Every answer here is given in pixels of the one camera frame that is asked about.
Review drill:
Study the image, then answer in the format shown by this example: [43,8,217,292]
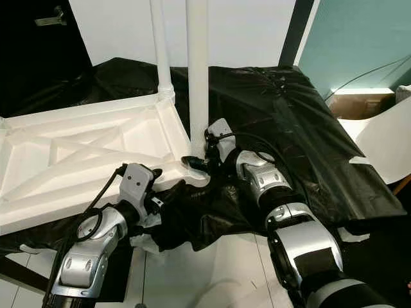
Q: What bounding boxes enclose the brown cardboard box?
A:
[328,93,396,121]

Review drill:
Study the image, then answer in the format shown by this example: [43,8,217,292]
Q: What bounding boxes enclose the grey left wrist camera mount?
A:
[121,162,156,206]

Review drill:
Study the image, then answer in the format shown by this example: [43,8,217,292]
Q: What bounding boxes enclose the black door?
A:
[0,0,94,119]

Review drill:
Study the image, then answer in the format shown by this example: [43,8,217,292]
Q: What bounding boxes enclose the white curved furniture panel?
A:
[337,83,411,185]

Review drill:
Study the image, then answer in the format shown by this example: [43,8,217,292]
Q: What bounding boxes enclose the white plastic table leg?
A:
[186,0,209,158]
[149,0,175,100]

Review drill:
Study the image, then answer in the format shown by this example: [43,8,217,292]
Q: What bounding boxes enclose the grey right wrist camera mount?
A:
[209,119,235,161]

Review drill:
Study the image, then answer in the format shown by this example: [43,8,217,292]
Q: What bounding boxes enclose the thin black wall cable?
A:
[324,55,411,100]

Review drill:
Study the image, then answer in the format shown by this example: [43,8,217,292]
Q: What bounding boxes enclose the metal door handle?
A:
[35,6,68,26]

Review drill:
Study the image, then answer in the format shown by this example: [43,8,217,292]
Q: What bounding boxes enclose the black plastic sheet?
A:
[0,58,411,254]

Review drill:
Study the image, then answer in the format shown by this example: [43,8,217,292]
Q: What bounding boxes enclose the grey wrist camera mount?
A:
[209,119,235,161]
[121,162,156,206]

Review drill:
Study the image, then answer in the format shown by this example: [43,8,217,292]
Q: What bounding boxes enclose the white plastic table top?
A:
[0,90,211,235]

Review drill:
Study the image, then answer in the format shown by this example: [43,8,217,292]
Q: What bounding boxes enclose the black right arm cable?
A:
[207,132,315,206]

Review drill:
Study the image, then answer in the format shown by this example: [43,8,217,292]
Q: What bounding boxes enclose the dark grey window frame post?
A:
[279,0,315,68]

